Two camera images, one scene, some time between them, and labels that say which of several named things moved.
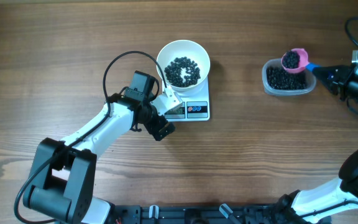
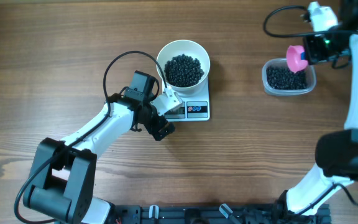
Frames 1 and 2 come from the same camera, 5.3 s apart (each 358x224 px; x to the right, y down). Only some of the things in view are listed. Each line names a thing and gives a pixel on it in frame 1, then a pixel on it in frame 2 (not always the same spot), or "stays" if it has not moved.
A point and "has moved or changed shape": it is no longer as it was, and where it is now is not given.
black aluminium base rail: x=195 y=214 stays
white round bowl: x=184 y=65 stays
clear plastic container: x=276 y=79 stays
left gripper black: x=160 y=122 stays
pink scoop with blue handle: x=304 y=63 has moved or changed shape
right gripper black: x=342 y=74 -> x=313 y=55
